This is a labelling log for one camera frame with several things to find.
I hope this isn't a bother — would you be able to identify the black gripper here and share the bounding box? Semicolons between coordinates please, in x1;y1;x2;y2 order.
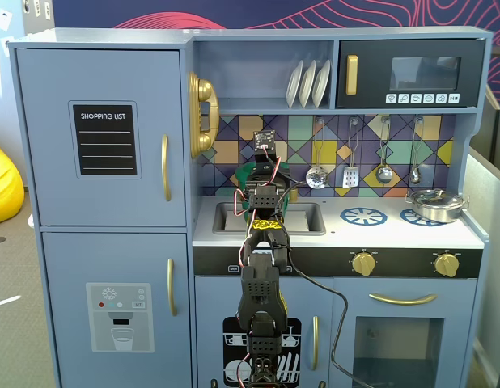
244;151;291;196

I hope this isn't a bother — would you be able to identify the steel pot with lid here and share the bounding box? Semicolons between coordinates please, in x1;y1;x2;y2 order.
405;188;471;224

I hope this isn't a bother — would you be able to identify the green plastic container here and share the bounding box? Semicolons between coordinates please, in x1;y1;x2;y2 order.
238;177;294;230

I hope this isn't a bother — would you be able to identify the steel skimmer spoon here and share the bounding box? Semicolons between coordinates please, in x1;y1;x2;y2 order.
305;117;330;190

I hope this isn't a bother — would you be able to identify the grey toy sink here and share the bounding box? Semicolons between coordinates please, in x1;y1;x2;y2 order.
211;201;328;237

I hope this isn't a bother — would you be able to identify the steel slotted spatula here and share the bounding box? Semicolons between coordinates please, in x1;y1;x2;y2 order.
341;117;361;189

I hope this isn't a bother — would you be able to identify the white toy plate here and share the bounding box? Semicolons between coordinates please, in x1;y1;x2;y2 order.
286;60;304;108
299;60;317;108
311;59;332;108

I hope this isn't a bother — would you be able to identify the gold toy telephone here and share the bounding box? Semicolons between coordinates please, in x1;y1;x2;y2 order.
188;71;221;159

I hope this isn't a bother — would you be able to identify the steel ladle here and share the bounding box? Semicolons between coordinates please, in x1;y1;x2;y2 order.
375;116;394;184

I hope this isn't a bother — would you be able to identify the blue dishwasher door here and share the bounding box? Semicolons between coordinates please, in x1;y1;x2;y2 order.
194;276;334;388

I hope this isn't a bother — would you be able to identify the gold stove knob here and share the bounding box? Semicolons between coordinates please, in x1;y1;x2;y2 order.
351;251;377;278
434;253;462;278

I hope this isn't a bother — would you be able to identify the blue oven door with window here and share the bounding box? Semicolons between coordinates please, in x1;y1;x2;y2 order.
332;277;478;388

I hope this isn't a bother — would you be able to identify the small steel spoon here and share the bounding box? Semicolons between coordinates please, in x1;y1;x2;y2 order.
409;116;425;186

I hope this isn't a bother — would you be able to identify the black microwave door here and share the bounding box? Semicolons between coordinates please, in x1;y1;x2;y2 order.
336;39;487;109

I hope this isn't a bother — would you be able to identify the black shopping list board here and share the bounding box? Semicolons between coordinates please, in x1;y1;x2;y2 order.
68;100;142;180

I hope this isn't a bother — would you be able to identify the blue freezer door with dispenser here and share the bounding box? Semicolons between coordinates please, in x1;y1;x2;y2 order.
41;232;193;388

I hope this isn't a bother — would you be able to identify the blue toy kitchen unit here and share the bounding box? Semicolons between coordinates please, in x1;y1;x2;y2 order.
6;26;494;388

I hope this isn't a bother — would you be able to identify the grey partition panel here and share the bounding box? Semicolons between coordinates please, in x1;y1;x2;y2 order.
463;108;500;388

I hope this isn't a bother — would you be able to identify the tall blue fridge door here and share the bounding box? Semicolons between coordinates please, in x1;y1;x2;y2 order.
15;48;187;227

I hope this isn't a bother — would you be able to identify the yellow bean bag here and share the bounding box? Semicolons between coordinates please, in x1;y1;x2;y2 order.
0;139;26;226

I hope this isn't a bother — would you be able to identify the red white servo wire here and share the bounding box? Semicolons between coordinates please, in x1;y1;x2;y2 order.
232;188;252;217

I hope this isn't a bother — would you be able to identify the small wrist camera board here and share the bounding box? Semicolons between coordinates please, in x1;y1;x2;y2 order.
252;130;276;151

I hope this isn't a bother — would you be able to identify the gold fridge door handle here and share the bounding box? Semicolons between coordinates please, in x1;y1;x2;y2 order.
160;133;172;202

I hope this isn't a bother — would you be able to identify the gold freezer door handle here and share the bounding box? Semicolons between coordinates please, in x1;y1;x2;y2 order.
167;258;179;317

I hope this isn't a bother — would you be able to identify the gold microwave handle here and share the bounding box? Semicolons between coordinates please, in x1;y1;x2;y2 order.
345;54;359;96

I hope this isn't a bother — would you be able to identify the black cable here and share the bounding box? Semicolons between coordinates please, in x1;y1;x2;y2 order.
273;177;375;388

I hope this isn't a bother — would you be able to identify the gold dishwasher door handle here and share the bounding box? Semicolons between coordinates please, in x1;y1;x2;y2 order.
311;315;320;371

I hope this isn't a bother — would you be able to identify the gold oven door handle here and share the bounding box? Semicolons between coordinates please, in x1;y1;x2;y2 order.
368;293;439;306

